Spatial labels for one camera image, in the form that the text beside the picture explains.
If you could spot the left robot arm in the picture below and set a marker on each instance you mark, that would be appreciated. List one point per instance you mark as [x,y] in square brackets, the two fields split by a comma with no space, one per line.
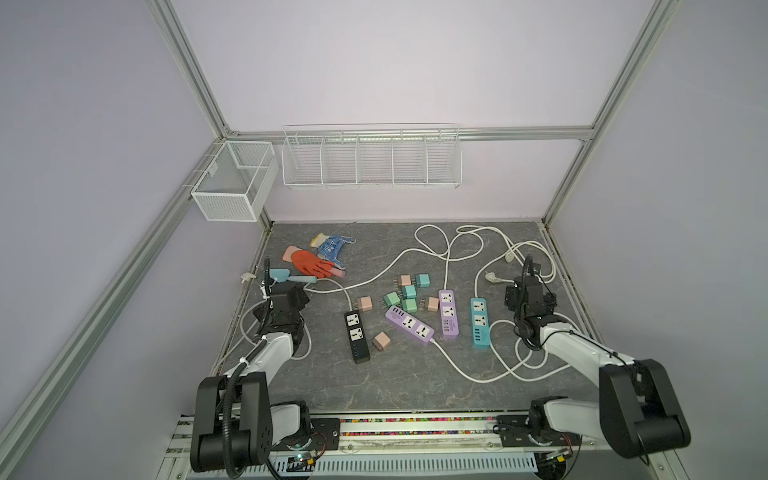
[235,422]

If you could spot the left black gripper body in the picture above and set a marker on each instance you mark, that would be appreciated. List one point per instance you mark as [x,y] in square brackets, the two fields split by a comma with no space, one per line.
[263,313]

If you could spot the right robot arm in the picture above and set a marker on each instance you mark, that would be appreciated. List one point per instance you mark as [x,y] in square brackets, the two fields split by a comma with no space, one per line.
[637,412]

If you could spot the red rubber glove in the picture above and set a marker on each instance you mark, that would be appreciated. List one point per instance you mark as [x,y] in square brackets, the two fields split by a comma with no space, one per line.
[311,265]

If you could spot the purple power strip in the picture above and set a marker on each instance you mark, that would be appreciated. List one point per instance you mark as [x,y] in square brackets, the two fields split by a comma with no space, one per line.
[448,314]
[410,324]

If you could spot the white mesh box basket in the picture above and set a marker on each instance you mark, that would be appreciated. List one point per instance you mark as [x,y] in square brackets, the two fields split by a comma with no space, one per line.
[236,183]

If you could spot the blue patterned glove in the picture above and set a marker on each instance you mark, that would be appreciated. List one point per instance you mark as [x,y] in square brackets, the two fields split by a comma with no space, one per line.
[330,248]

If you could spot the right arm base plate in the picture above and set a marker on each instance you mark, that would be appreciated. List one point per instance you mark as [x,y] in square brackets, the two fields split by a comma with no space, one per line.
[514,431]

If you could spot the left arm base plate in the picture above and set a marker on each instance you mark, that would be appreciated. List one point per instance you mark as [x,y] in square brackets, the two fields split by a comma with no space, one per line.
[322,433]

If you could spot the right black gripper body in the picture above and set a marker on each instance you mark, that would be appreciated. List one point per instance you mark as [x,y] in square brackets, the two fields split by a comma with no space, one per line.
[548,307]

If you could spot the teal dustpan scoop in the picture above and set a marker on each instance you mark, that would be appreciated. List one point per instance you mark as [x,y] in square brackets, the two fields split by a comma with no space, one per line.
[285,275]

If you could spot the purple power strip front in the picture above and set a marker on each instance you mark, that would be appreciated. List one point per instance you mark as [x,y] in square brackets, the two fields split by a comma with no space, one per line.
[410,324]

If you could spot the teal power strip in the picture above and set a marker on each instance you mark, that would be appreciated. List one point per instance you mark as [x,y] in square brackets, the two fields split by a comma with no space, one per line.
[480,322]

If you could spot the black power strip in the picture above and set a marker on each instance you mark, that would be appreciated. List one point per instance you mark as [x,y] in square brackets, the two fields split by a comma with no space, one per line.
[358,342]

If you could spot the white wire basket rack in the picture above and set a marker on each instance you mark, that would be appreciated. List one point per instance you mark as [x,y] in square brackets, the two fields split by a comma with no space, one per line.
[372,155]

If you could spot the pink glove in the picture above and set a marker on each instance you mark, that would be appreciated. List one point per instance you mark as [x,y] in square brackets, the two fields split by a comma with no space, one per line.
[291,249]

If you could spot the green USB charger plug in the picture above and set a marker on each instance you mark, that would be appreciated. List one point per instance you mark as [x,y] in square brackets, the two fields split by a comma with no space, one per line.
[392,299]

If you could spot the green charger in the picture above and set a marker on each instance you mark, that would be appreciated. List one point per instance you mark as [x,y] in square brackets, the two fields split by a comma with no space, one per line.
[410,305]

